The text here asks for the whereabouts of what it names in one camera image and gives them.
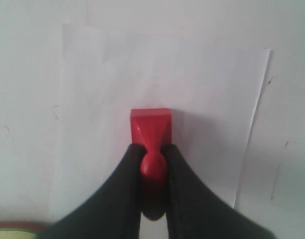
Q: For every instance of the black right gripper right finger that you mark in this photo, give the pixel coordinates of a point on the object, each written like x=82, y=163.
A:
x=195, y=212

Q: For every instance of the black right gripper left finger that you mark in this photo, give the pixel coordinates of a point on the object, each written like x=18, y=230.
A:
x=112, y=212

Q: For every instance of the red plastic stamp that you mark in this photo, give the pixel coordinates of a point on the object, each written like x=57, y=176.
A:
x=152, y=128

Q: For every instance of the gold metal tin lid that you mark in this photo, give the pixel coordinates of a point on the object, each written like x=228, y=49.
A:
x=20, y=230

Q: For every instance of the white paper sheet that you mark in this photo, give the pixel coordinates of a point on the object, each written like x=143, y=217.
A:
x=212, y=92

